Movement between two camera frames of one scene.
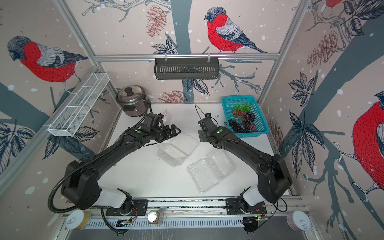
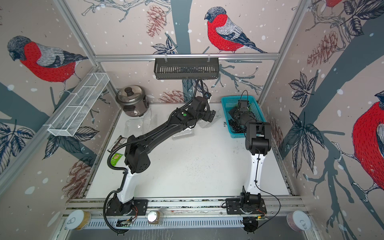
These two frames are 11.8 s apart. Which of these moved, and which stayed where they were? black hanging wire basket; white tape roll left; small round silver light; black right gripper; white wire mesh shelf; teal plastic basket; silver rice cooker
Moved: black right gripper
Stayed: white wire mesh shelf; white tape roll left; teal plastic basket; black hanging wire basket; small round silver light; silver rice cooker
